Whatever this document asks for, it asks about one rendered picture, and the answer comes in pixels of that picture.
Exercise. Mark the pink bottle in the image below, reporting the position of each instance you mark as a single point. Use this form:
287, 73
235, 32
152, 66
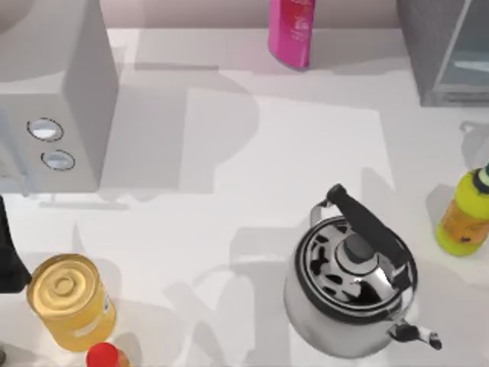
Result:
292, 34

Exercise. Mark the small microwave knob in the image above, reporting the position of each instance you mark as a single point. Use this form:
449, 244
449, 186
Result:
58, 159

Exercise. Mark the pale microwave oven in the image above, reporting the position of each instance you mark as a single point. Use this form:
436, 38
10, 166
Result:
68, 76

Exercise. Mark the large microwave knob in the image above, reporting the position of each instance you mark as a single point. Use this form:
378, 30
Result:
45, 129

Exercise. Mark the yellow can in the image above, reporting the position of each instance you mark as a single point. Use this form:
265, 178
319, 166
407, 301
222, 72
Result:
72, 302

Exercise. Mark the red capped bottle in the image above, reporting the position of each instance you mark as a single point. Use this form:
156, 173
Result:
105, 355

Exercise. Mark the yellow green bottle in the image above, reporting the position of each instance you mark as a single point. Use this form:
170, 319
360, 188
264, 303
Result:
464, 218

